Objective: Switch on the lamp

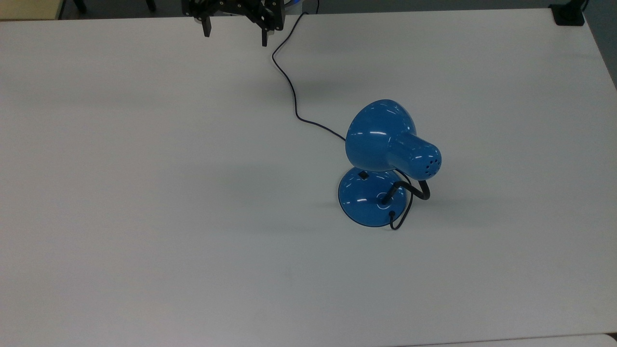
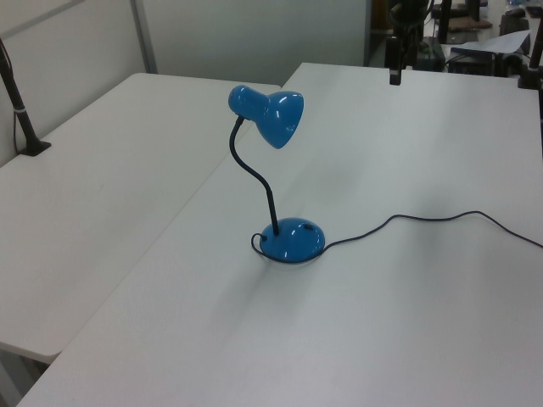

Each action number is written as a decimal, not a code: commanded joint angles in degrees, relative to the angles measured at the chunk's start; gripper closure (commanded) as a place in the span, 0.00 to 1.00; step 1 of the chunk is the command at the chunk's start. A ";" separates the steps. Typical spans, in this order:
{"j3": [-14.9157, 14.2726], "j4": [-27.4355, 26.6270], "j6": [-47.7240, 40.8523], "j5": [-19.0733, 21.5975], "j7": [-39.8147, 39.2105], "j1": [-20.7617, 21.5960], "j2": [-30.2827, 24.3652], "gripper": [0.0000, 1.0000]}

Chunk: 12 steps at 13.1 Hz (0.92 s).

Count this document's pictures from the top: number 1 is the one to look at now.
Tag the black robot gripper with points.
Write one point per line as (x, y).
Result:
(231, 6)

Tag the blue desk lamp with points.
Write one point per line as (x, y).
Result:
(376, 135)

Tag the black chair leg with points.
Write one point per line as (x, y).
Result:
(150, 5)
(80, 5)

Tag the beige wooden furniture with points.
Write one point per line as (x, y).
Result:
(29, 8)

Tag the black table clamp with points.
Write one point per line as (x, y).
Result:
(569, 17)

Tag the white adjacent table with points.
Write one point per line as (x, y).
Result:
(554, 342)

